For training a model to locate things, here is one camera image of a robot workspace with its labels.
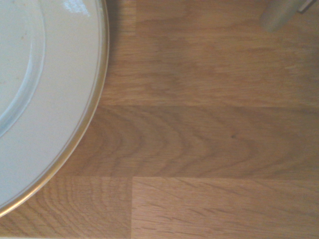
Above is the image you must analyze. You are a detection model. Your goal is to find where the white plate with gold rim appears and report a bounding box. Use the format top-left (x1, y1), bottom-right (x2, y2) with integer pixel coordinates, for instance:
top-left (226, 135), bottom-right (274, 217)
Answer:
top-left (0, 0), bottom-right (110, 218)

